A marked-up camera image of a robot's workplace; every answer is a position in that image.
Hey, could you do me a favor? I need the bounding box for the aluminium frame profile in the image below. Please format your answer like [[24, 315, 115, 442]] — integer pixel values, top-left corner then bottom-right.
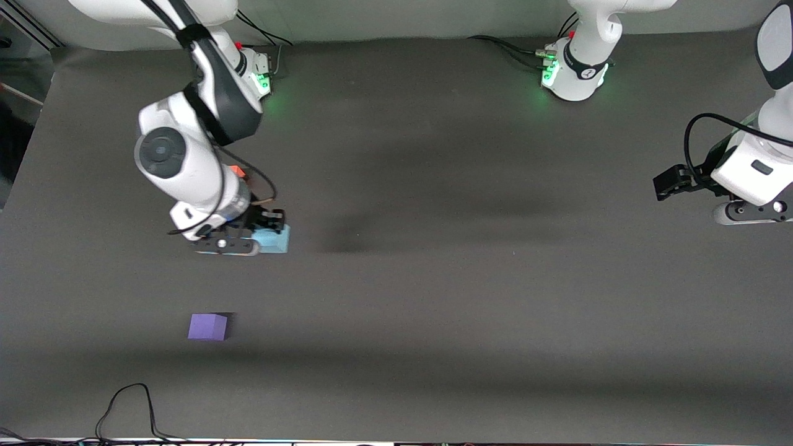
[[0, 0, 63, 50]]

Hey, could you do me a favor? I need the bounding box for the black right arm base cable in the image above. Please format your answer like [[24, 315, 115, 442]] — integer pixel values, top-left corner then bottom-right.
[[234, 9, 293, 78]]

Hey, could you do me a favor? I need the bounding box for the light blue foam block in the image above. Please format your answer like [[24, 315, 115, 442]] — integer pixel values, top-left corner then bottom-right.
[[253, 224, 291, 254]]

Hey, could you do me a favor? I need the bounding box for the purple foam block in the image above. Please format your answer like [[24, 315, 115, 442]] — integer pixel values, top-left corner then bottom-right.
[[188, 313, 228, 342]]

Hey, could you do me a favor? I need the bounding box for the thin black looped cable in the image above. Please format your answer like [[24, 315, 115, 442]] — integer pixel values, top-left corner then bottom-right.
[[95, 383, 193, 444]]

